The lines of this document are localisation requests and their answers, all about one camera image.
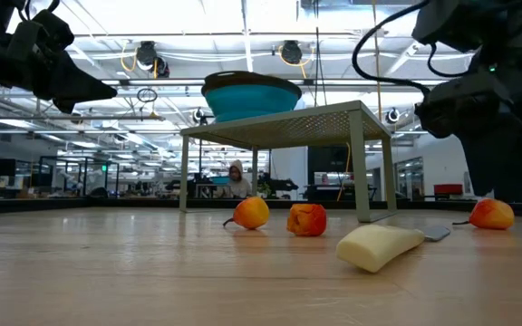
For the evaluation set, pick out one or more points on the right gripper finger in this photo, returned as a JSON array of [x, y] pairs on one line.
[[501, 163]]

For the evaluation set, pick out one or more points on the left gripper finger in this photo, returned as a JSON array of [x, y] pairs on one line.
[[75, 86]]

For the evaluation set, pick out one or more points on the small orange pepper with stem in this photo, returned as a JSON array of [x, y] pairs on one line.
[[492, 213], [252, 213]]

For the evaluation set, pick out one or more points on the blue collapsible bowl grey rim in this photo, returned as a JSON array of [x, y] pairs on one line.
[[247, 102]]

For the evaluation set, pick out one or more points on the red-orange pepper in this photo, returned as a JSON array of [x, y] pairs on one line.
[[306, 220]]

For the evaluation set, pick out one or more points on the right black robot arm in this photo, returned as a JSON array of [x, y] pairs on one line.
[[483, 27]]

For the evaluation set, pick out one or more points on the black background robot arm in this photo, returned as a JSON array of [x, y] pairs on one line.
[[283, 185], [184, 185]]

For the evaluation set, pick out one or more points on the red box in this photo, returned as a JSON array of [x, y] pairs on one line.
[[447, 189]]

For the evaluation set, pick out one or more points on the person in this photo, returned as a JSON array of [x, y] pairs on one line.
[[237, 181]]

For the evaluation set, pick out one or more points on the green perforated metal stand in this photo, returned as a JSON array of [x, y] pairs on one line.
[[288, 129]]

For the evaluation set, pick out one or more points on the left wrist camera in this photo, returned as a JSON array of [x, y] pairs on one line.
[[66, 107]]

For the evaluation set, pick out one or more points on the black aluminium rig frame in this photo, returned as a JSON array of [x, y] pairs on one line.
[[152, 204]]

